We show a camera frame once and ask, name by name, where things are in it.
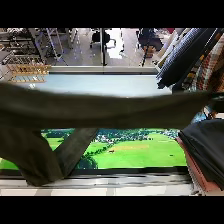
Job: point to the olive green pants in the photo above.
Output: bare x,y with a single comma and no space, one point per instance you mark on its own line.
100,111

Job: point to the blue checked shirt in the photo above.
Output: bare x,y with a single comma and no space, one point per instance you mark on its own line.
181,53

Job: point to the orange plaid shirt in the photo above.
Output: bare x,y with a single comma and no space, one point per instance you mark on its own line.
213,70

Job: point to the silver frame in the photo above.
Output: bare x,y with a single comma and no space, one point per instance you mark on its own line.
116,186

